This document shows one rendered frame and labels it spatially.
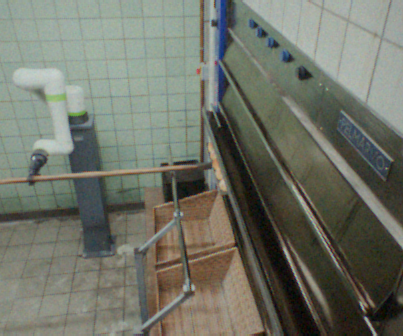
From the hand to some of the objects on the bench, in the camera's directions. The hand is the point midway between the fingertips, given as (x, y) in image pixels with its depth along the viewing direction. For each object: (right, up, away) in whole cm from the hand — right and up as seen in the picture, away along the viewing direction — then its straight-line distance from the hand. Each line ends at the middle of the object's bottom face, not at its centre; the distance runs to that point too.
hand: (31, 178), depth 230 cm
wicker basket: (+87, -47, +41) cm, 107 cm away
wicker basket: (+95, -78, -9) cm, 124 cm away
